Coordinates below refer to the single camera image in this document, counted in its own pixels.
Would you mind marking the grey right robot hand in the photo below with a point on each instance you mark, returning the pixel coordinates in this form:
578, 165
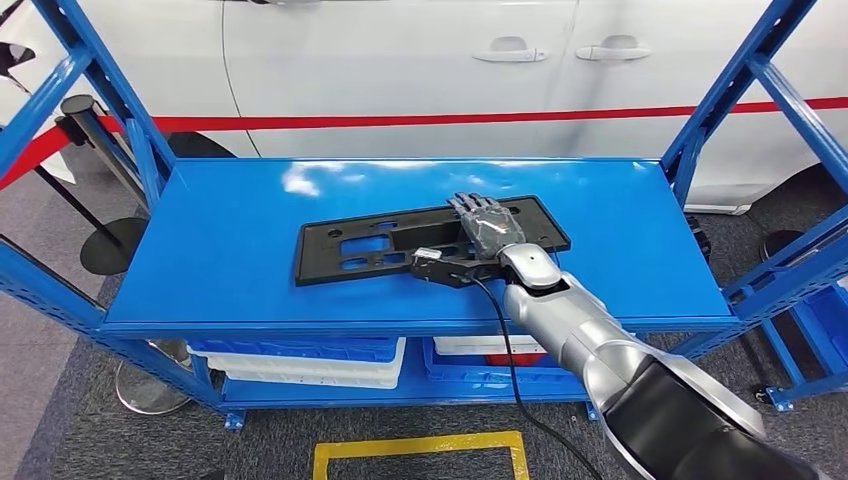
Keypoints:
490, 228

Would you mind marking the black plastic licence plate frame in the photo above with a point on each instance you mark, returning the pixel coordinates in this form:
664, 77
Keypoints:
318, 258

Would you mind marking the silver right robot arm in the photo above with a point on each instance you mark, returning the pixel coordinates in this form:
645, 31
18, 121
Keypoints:
596, 331

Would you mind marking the black ribbed plastic part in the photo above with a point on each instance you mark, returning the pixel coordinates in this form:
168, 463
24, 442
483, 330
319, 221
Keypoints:
699, 238

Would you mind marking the blue metal shelf rack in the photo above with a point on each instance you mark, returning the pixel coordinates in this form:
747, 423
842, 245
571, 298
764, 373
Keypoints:
232, 265
782, 397

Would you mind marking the white plastic crate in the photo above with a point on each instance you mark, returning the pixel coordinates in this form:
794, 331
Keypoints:
477, 346
311, 382
298, 369

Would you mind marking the red item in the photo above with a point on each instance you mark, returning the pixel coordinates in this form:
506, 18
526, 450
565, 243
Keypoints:
513, 360

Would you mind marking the blue plastic crate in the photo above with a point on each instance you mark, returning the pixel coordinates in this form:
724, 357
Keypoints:
464, 374
825, 324
291, 350

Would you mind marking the red barrier belt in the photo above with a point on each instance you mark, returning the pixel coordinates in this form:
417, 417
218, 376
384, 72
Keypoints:
331, 122

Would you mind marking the white car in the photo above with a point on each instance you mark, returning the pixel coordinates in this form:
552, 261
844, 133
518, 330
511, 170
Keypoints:
364, 66

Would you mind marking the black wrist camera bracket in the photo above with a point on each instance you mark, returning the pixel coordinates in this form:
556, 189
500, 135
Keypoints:
470, 268

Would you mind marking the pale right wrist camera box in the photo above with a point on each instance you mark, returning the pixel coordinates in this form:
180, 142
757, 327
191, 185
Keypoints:
427, 255

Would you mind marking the black stanchion post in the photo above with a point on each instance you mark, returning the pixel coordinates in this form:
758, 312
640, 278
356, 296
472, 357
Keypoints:
112, 248

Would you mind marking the chrome stanchion post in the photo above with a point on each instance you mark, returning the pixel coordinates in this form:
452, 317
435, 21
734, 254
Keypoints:
149, 397

